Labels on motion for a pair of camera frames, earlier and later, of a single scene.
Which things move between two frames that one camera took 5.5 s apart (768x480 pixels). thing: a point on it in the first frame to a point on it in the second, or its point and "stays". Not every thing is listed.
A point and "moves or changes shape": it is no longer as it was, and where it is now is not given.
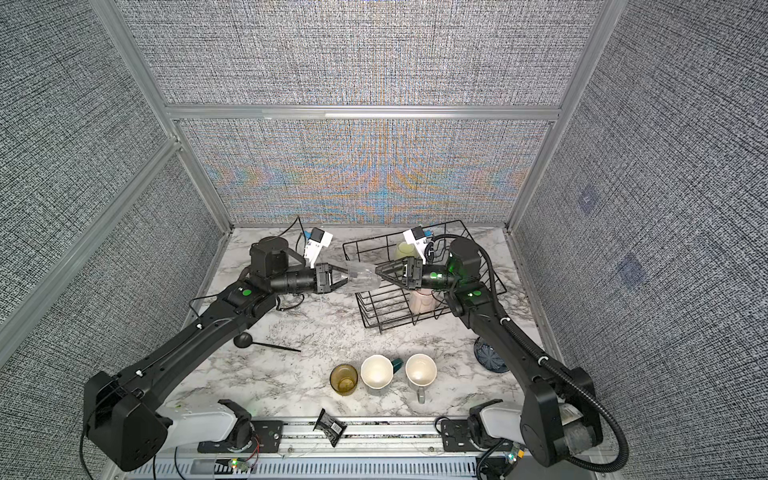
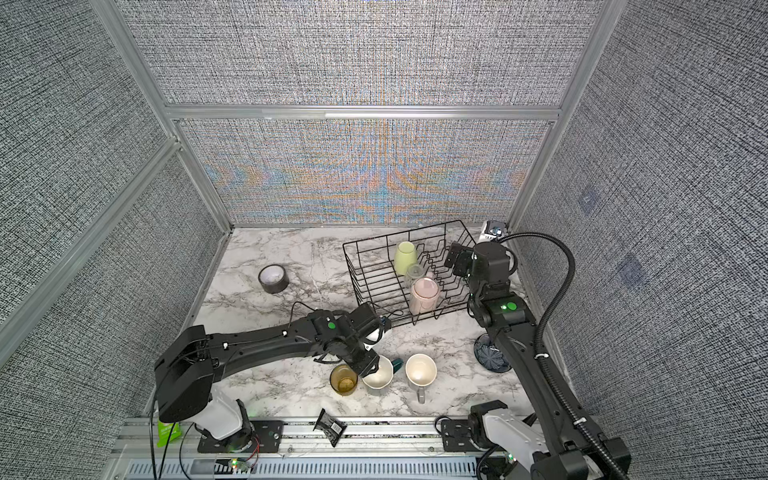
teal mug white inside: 377,371 stays
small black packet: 332,428 stays
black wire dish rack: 395,288 stays
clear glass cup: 362,276 moves or changes shape
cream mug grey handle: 421,371 stays
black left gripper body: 321,285 to 364,360
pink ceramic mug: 423,301 stays
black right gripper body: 418,277 to 464,268
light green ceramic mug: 405,250 stays
